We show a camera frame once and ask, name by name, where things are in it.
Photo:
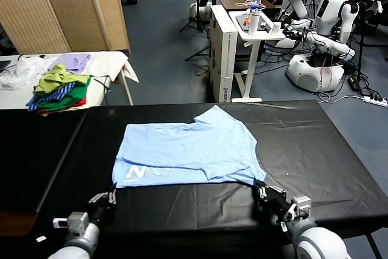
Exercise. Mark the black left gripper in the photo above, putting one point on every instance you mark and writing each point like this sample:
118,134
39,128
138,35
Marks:
101,213

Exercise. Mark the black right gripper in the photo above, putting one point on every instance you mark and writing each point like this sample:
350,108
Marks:
277,207

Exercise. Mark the light blue t-shirt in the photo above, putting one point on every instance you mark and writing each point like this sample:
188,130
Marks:
188,150

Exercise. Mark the small white round robot base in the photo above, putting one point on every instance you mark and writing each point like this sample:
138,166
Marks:
198,11

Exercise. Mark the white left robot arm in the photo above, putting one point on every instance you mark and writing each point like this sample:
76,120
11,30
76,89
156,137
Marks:
75,247

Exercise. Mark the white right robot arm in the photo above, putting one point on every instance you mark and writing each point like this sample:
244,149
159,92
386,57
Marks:
312,240

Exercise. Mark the stack of folded clothes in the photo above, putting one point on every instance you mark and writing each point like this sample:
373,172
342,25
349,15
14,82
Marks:
50,97

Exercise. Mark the black table cover sheet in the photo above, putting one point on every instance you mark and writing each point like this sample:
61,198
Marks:
303,156

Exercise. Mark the beige garment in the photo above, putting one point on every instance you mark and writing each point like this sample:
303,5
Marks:
60,111

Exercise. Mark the red garment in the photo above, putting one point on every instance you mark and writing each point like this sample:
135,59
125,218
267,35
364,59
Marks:
80,102

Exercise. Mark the green garment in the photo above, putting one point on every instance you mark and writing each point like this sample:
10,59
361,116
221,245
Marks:
72,96

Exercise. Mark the white side table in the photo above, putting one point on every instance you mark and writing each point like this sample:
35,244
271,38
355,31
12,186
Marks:
103,89

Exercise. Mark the yellow-green garment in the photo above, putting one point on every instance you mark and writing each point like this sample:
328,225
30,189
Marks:
56,77

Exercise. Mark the cream draped cloth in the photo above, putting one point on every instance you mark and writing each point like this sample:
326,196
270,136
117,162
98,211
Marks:
109,65

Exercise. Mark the white standing desk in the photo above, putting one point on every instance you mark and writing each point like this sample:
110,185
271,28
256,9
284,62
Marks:
253,59

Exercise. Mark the black power adapter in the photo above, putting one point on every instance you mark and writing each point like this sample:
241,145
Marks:
354,83

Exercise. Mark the lilac garment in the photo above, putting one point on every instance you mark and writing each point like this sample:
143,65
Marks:
74,62

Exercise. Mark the tall white cardboard box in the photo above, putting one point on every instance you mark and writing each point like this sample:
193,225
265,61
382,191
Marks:
224,59

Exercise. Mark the white power strip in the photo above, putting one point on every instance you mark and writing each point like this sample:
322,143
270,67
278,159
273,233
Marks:
376,99

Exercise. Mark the black light stand pole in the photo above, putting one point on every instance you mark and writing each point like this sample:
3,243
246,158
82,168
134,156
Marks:
360,43

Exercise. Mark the clear water bottle blue cap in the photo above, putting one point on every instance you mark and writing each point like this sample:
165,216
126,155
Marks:
255,4

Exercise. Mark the black tripod stand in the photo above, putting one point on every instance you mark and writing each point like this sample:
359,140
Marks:
197,13

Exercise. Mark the wicker folding screen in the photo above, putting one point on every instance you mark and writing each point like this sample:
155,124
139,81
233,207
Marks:
60,7

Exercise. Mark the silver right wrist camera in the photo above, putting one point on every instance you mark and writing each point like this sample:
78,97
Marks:
301,207

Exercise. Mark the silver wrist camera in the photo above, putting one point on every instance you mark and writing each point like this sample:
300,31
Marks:
74,222
301,207

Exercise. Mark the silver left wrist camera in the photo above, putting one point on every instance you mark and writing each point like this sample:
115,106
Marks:
74,222

